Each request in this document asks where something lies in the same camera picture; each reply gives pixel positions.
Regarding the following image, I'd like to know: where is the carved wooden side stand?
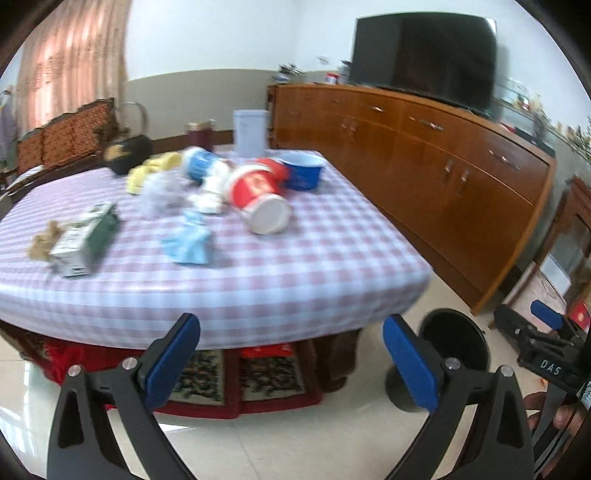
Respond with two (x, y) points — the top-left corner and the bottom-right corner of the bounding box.
(503, 176), (590, 332)

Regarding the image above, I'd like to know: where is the red cardboard box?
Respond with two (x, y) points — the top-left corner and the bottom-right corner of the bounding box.
(568, 300), (591, 332)

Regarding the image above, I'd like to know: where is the clear plastic wrapper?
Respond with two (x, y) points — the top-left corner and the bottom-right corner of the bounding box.
(137, 170), (187, 220)

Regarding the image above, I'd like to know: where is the red paper bucket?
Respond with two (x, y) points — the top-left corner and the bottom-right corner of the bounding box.
(224, 162), (291, 235)

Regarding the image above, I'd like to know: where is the white tissue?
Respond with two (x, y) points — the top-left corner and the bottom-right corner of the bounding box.
(187, 174), (228, 215)

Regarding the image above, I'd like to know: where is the pink checkered tablecloth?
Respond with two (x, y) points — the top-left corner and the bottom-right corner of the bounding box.
(1, 166), (432, 349)

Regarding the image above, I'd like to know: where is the black trash bucket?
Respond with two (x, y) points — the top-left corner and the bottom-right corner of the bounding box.
(385, 308), (491, 412)

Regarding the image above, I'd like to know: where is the red patterned rug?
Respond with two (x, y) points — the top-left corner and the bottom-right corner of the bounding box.
(1, 322), (361, 419)

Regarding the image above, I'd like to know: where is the blue white paper cup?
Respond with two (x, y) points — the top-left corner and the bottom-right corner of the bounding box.
(180, 146), (231, 182)

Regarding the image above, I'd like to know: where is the black flat television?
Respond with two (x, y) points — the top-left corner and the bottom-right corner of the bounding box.
(349, 12), (497, 113)

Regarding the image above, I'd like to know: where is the long wooden sideboard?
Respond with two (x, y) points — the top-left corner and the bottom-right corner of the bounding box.
(267, 84), (556, 313)

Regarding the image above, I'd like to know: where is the blue paper bowl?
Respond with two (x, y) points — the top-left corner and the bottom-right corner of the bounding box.
(280, 151), (327, 191)

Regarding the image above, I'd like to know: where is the right hand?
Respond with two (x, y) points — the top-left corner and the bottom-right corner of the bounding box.
(524, 392), (588, 437)

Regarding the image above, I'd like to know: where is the wooden sofa bench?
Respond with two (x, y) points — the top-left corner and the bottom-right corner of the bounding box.
(1, 98), (119, 203)

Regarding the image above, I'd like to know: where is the black cast iron teapot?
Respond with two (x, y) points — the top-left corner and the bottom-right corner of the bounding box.
(102, 101), (153, 176)

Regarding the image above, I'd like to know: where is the yellow cloth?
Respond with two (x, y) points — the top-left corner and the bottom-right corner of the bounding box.
(126, 152), (182, 195)

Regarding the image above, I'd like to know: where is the dark red tea canister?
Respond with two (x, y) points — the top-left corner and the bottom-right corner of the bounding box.
(185, 119), (215, 152)

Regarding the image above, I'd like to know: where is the green white carton box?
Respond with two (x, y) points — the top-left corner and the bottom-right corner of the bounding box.
(49, 202), (120, 278)

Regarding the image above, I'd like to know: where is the light blue plastic wrapper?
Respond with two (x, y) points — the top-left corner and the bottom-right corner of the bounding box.
(161, 210), (213, 265)

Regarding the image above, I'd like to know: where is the pink curtain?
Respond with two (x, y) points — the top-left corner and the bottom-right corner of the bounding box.
(16, 0), (131, 135)

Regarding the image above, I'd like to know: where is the brown crumpled scrap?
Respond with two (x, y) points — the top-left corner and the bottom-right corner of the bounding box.
(27, 220), (65, 262)

